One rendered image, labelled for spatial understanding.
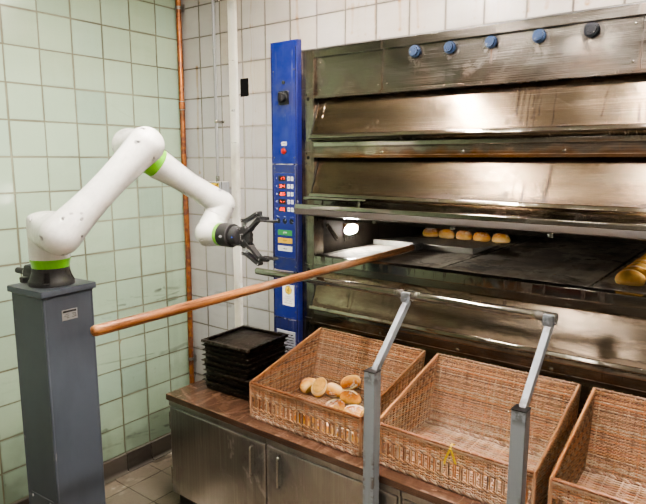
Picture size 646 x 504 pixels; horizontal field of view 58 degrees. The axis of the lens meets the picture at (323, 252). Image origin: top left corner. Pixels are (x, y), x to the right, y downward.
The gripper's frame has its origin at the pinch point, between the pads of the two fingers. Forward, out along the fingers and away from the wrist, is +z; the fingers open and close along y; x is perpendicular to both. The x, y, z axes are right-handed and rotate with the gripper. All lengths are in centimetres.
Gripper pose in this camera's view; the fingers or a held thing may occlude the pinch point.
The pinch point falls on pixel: (273, 240)
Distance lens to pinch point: 213.2
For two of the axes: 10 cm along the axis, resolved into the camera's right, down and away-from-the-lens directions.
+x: -6.1, 1.2, -7.8
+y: 0.0, 9.9, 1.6
